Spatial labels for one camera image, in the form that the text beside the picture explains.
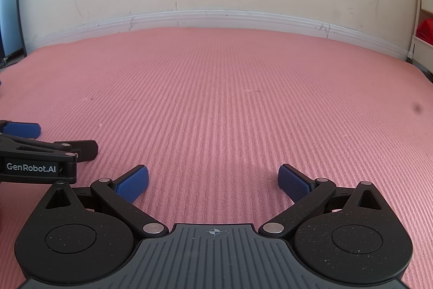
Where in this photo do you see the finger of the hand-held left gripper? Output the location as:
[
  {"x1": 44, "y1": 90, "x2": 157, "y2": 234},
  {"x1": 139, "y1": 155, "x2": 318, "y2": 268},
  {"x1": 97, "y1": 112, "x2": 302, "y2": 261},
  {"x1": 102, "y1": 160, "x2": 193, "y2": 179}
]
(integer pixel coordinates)
[
  {"x1": 0, "y1": 135, "x2": 99, "y2": 163},
  {"x1": 0, "y1": 120, "x2": 42, "y2": 139}
]

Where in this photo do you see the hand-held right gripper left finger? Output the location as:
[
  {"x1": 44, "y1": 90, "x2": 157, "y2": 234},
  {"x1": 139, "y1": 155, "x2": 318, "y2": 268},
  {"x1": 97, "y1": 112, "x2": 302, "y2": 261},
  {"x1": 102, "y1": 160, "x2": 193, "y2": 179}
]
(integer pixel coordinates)
[{"x1": 44, "y1": 164, "x2": 170, "y2": 237}]

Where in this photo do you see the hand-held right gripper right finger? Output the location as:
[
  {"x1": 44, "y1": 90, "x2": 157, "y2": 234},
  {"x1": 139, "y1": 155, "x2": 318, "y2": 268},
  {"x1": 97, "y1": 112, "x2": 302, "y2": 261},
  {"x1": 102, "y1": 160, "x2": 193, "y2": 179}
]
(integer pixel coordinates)
[{"x1": 259, "y1": 164, "x2": 389, "y2": 237}]

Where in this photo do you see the pink ribbed mat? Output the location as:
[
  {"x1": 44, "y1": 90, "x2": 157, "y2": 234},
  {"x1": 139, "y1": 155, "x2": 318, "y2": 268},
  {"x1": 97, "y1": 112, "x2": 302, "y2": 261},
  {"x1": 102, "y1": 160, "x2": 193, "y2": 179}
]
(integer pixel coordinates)
[{"x1": 0, "y1": 27, "x2": 433, "y2": 289}]

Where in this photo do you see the black framed panel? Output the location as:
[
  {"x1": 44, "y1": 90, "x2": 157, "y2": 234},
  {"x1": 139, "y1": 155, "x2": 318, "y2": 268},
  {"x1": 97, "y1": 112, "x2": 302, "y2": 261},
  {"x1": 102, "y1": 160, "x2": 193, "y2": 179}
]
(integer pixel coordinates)
[{"x1": 0, "y1": 0, "x2": 28, "y2": 67}]

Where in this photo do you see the white baseboard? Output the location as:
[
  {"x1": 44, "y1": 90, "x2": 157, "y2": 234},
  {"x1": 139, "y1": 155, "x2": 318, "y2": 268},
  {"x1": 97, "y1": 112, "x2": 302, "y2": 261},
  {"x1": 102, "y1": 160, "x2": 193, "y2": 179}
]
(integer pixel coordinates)
[{"x1": 25, "y1": 9, "x2": 412, "y2": 60}]

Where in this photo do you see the red bag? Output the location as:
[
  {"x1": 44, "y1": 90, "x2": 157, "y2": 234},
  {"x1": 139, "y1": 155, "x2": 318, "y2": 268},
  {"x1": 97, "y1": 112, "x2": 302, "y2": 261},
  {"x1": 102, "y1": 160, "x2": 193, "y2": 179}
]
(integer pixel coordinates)
[{"x1": 415, "y1": 18, "x2": 433, "y2": 48}]

